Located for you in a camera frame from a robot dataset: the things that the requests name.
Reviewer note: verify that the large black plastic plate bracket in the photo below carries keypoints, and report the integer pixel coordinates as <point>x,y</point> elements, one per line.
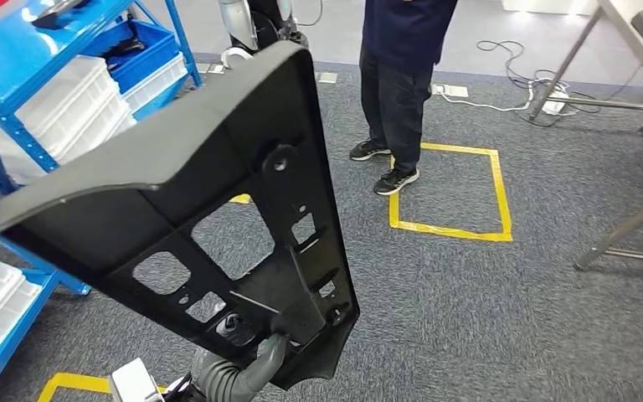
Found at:
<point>133,183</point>

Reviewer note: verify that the person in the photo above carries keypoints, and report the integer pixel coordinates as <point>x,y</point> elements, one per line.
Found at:
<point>399,83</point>

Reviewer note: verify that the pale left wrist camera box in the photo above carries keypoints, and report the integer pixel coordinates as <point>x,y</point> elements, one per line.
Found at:
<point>133,383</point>

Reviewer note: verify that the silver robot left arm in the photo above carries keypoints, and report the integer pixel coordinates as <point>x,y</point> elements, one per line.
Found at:
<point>216,380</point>

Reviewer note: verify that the blue plastic bin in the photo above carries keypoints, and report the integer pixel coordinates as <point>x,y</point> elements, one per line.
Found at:
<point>149,55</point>

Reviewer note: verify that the white and black robot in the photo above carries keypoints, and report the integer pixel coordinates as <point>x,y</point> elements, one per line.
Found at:
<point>238,22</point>

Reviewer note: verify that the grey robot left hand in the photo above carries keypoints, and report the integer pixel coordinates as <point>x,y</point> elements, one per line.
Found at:
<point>271,358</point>

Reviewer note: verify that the white power strip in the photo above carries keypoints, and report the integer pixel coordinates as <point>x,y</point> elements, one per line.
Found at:
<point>554,105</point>

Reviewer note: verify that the yellow floor tape square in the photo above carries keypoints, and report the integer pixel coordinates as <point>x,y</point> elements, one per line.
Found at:
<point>449,232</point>

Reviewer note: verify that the flat black plastic part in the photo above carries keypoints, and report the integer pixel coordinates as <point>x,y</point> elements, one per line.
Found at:
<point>61,15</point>

